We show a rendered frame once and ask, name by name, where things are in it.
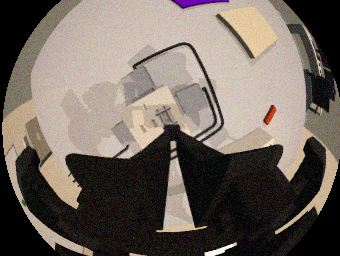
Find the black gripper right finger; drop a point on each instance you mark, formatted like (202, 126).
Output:
(207, 173)

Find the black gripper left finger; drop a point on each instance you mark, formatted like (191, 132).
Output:
(144, 176)

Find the purple rectangular block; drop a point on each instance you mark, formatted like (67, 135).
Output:
(191, 3)

